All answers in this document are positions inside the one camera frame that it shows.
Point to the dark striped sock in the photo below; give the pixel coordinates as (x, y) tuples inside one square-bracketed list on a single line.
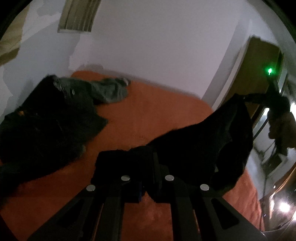
[(123, 81)]

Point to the grey-green fleece garment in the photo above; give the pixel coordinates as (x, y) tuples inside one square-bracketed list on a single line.
[(108, 91)]

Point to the orange fleece bed blanket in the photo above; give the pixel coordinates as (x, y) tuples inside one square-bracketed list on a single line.
[(146, 113)]

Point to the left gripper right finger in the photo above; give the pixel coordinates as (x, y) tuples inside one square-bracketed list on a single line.
[(198, 209)]

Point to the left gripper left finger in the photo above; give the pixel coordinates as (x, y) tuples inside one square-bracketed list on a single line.
[(97, 210)]

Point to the black sweatshirt with white logo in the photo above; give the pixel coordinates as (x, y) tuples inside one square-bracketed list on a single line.
[(172, 167)]

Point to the dark jeans pile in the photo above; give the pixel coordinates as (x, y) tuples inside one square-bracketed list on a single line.
[(48, 131)]

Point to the beige curtain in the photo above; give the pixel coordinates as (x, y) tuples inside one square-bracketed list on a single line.
[(11, 40)]

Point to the brown wooden door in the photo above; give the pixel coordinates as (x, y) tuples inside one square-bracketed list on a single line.
[(251, 77)]

